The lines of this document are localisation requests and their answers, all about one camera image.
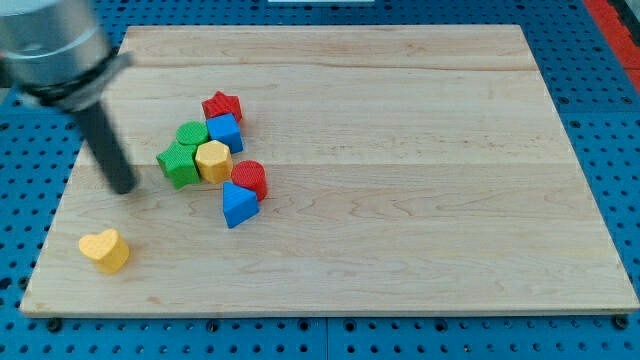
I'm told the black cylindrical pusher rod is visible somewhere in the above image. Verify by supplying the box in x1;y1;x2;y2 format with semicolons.
72;102;137;194

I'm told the yellow heart block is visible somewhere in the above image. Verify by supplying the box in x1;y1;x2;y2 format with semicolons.
78;228;130;274

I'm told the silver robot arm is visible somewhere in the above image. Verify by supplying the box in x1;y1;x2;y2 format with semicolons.
1;0;137;194

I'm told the green star block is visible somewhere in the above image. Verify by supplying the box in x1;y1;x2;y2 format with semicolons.
156;141;200;190

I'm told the green cylinder block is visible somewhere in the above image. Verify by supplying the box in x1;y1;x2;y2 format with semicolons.
176;121;209;146

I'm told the yellow hexagon block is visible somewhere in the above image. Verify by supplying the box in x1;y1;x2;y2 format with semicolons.
195;140;233;184

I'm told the blue cube block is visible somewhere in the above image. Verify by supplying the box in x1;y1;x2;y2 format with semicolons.
205;113;244;154

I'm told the red star block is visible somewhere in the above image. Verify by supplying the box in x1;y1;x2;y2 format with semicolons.
201;91;243;123

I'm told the blue triangle block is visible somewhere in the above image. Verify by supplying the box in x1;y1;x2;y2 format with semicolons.
222;182;259;229

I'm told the red cylinder block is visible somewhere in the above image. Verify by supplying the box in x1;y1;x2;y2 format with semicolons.
231;160;268;201

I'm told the wooden board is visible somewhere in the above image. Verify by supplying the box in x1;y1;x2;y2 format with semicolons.
21;25;639;318

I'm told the red strip at edge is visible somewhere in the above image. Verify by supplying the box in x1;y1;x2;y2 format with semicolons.
583;0;639;90

